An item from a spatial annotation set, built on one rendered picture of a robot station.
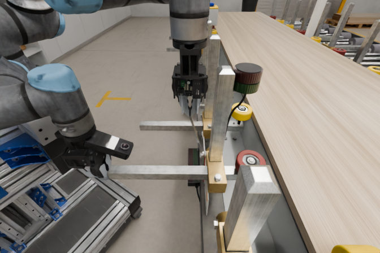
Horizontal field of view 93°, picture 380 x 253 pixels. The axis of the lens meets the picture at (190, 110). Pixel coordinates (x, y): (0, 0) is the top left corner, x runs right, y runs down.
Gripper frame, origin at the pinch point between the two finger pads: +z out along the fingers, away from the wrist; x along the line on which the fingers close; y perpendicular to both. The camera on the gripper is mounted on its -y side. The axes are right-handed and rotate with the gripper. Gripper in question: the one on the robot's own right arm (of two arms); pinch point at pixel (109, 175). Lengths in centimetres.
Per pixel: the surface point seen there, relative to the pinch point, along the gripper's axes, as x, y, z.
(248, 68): -4, -37, -34
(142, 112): -140, 33, 83
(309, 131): -13, -65, -7
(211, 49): -27, -32, -30
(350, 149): -5, -74, -7
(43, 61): -222, 193, 51
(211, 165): -0.7, -31.3, -4.4
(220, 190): 5.0, -33.6, -0.9
